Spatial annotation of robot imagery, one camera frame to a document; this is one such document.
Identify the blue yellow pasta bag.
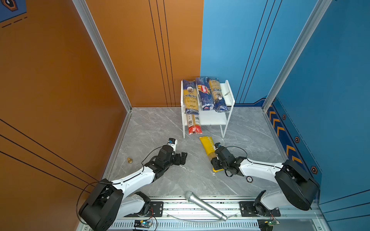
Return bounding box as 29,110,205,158
182,80,199,115

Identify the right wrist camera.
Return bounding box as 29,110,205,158
214,142,222,150

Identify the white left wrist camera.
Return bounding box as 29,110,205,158
167,138,177,152

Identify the white metal shelf rack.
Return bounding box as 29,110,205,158
180,80,236,139

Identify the aluminium corner post left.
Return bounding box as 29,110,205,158
72,0,132,113

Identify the red spaghetti pack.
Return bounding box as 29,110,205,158
187,114,202,135

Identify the circuit board right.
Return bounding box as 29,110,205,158
258,220,280,231

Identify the blue yellow portrait spaghetti pack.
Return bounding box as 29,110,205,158
208,78,228,112

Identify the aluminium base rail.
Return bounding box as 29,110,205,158
76,195,330,231

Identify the aluminium corner post right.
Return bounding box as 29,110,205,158
262,0,332,113

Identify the dark blue Barilla spaghetti pack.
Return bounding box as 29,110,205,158
196,77,214,111

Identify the aluminium corner post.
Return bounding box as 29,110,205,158
72,0,132,113
262,0,332,113

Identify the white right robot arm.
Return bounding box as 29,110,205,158
215,143,320,216

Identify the silver microphone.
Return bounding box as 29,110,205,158
185,191,227,221

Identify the green circuit board left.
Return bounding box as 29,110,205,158
133,220,153,231

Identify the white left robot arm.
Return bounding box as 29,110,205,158
76,142,188,231

